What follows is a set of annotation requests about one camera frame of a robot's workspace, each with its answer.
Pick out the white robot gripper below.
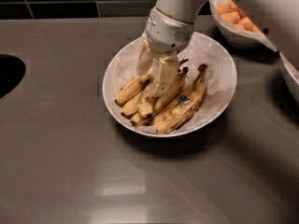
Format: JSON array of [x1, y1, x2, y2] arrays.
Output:
[[135, 7, 194, 97]]

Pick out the spotted banana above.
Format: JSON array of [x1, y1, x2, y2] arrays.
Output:
[[153, 67, 189, 114], [114, 69, 153, 106], [137, 58, 190, 119]]

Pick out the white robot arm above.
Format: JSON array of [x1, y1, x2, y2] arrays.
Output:
[[136, 0, 299, 75]]

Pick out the white paper liner in bowl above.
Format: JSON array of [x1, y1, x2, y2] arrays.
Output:
[[114, 32, 234, 133]]

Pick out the small banana lower left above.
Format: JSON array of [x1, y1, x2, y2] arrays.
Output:
[[121, 92, 142, 119]]

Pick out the small banana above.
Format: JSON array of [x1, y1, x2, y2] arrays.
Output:
[[130, 112, 152, 127], [121, 92, 142, 119]]

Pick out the banana with blue sticker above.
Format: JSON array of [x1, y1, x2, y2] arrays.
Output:
[[152, 64, 207, 133]]

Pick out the small banana bottom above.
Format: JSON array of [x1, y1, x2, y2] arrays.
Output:
[[130, 112, 152, 127]]

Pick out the large white bowl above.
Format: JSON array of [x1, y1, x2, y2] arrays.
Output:
[[102, 31, 238, 138]]

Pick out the orange fruit top left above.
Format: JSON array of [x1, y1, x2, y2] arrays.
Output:
[[217, 5, 229, 15]]

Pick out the orange fruit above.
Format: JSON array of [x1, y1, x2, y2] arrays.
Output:
[[251, 25, 262, 34], [227, 1, 238, 12], [238, 17, 254, 31], [221, 11, 240, 24], [217, 5, 229, 15]]

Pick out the orange fruit middle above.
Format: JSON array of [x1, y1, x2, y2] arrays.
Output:
[[221, 11, 240, 24]]

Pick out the orange fruit top centre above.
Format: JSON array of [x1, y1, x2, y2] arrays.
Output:
[[227, 1, 238, 12]]

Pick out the orange fruit lower centre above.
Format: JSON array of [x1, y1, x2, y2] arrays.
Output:
[[238, 17, 254, 31]]

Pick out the orange fruit right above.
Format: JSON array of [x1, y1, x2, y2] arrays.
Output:
[[251, 25, 262, 34]]

